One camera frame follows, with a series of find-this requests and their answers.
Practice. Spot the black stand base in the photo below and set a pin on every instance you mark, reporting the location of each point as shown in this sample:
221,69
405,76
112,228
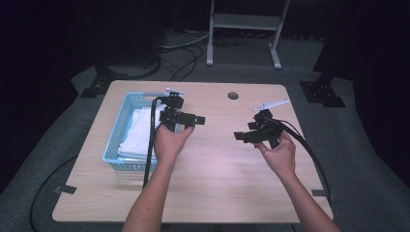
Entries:
103,83
322,92

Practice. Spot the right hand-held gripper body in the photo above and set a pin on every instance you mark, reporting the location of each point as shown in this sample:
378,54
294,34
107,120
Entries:
269,129

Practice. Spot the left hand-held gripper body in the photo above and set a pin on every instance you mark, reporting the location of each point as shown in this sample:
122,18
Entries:
175,119

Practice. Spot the grey tape strip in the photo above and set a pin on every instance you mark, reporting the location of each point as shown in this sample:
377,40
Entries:
65,189
319,193

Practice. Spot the person's left hand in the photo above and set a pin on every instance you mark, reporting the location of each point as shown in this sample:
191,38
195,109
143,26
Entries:
169,145

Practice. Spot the light blue perforated basket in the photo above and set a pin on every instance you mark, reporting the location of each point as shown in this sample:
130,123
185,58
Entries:
112,141

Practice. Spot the white metal stand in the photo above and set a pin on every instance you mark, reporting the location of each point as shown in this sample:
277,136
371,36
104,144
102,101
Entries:
245,21

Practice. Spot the round table grommet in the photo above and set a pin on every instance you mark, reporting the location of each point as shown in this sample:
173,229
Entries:
233,95

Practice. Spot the white cloth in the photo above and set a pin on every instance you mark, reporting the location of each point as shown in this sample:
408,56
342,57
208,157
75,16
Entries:
138,135

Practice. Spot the person's right hand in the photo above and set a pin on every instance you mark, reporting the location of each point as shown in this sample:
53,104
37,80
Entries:
282,158

